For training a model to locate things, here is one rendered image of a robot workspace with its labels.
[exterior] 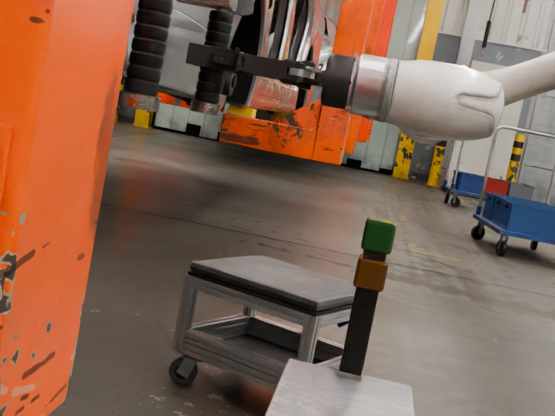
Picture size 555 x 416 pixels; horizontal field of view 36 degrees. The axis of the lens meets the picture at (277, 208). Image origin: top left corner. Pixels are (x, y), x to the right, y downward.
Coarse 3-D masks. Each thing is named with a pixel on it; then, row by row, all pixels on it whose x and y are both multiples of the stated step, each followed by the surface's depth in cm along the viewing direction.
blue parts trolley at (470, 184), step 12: (456, 168) 997; (444, 180) 1052; (456, 180) 1026; (468, 180) 1002; (480, 180) 1002; (492, 180) 1000; (504, 180) 1035; (456, 192) 998; (468, 192) 1000; (480, 192) 1003; (492, 192) 1002; (504, 192) 1002; (516, 192) 1002; (528, 192) 1002; (456, 204) 1001
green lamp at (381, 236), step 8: (368, 224) 110; (376, 224) 110; (384, 224) 110; (392, 224) 110; (368, 232) 110; (376, 232) 110; (384, 232) 110; (392, 232) 110; (368, 240) 110; (376, 240) 110; (384, 240) 110; (392, 240) 110; (368, 248) 111; (376, 248) 110; (384, 248) 110
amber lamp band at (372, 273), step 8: (360, 256) 112; (360, 264) 111; (368, 264) 111; (376, 264) 111; (384, 264) 111; (360, 272) 111; (368, 272) 111; (376, 272) 111; (384, 272) 111; (360, 280) 111; (368, 280) 111; (376, 280) 111; (384, 280) 111; (368, 288) 111; (376, 288) 111
